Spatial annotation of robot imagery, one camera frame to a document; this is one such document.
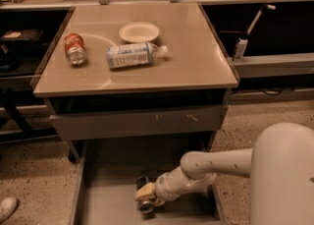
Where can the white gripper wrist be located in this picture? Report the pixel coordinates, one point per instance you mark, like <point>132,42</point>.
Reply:
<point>164,185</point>

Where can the silver blue redbull can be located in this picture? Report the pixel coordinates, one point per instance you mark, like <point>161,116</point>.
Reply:
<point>146,205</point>

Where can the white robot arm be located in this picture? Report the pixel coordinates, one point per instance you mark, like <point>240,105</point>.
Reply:
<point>280,167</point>

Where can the open grey middle drawer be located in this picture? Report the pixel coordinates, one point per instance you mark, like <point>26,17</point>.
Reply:
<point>106,187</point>

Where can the closed grey top drawer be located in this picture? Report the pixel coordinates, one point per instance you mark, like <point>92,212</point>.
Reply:
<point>149,122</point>

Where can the grey drawer cabinet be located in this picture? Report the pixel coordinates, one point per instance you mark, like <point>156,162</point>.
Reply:
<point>195,72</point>

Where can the red coca-cola can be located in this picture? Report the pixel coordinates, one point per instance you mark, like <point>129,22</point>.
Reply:
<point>75,49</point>

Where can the plastic bottle with blue label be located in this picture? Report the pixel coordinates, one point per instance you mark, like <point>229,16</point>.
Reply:
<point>135,54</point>

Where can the white sneaker shoe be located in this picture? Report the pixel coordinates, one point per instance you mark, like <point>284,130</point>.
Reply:
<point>7,208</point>

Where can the white paper bowl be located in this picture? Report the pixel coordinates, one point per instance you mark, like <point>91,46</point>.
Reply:
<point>138,32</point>

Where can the white rod tool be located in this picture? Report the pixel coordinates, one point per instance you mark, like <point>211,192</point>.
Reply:
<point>261,10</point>

